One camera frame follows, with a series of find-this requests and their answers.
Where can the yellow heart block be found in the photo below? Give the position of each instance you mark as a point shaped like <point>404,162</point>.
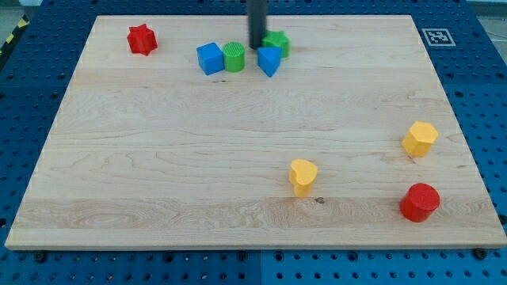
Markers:
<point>302,177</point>

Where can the red cylinder block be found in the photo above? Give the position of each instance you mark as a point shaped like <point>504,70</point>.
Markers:
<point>420,201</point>

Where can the blue cube block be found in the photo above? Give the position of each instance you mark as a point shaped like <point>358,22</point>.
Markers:
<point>210,58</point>

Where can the green star block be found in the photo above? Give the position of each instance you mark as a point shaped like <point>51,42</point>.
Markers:
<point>277,39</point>

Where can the blue triangle block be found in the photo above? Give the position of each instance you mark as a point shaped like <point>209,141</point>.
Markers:
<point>268,59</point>

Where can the black yellow hazard tape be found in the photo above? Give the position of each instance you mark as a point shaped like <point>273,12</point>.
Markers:
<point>13,38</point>

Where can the yellow hexagon block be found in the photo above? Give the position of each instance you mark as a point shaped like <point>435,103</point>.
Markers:
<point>419,139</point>

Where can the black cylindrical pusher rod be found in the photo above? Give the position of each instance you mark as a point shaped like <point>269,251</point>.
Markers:
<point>256,12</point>

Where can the red star block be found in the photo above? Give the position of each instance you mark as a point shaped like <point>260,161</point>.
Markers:
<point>142,40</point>

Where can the wooden board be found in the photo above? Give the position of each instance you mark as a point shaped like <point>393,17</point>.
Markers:
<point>149,153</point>

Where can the green cylinder block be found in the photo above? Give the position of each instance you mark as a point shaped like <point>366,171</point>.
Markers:
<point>234,56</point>

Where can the white fiducial marker tag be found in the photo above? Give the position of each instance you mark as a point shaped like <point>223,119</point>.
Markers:
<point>438,37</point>

